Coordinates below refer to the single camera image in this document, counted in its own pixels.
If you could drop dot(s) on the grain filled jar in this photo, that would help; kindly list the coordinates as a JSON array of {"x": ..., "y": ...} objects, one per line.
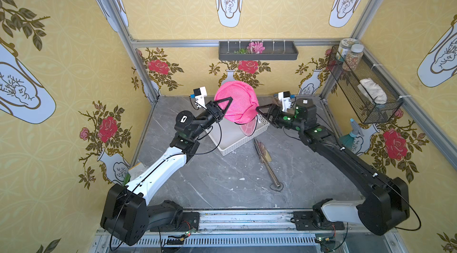
[{"x": 353, "y": 57}]

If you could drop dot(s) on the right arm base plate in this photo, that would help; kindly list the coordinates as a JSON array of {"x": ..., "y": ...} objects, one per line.
[{"x": 312, "y": 220}]

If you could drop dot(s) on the white crumpled cloth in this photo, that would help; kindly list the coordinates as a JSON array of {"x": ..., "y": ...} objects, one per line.
[{"x": 137, "y": 170}]

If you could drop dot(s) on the white plastic basket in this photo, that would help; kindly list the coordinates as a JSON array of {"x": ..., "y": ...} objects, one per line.
[{"x": 227, "y": 136}]

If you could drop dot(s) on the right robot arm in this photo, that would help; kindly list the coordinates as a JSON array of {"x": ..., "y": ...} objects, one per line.
[{"x": 385, "y": 202}]

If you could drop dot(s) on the beige cloth in basket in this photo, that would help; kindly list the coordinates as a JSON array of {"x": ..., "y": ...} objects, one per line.
[{"x": 372, "y": 91}]

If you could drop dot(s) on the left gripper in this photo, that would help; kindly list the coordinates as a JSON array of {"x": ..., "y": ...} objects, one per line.
[{"x": 213, "y": 113}]

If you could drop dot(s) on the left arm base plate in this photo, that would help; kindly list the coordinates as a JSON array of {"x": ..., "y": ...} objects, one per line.
[{"x": 189, "y": 220}]

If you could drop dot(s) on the aluminium mounting rail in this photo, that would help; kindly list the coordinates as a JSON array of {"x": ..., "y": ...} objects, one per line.
[{"x": 250, "y": 221}]

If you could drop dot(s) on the black wire wall basket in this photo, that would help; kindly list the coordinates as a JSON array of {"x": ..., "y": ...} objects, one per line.
[{"x": 348, "y": 82}]

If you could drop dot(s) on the pink artificial flower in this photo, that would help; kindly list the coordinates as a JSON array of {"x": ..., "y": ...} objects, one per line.
[{"x": 256, "y": 47}]

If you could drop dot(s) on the teal spray bottle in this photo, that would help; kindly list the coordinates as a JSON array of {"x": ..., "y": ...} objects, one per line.
[{"x": 348, "y": 140}]

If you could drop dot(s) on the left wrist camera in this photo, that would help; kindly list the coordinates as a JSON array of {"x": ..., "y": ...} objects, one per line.
[{"x": 197, "y": 99}]

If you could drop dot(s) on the white lid jar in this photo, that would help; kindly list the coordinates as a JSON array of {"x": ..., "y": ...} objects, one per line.
[{"x": 344, "y": 47}]

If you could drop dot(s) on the grey wall shelf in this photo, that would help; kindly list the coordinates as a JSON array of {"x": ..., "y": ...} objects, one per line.
[{"x": 237, "y": 50}]

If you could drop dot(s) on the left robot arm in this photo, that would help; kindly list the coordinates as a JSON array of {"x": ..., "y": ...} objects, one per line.
[{"x": 127, "y": 214}]

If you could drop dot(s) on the pink mesh laundry bag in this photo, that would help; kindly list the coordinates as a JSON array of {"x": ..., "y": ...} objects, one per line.
[{"x": 242, "y": 109}]

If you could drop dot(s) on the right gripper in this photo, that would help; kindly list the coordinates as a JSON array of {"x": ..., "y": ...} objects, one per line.
[{"x": 272, "y": 115}]

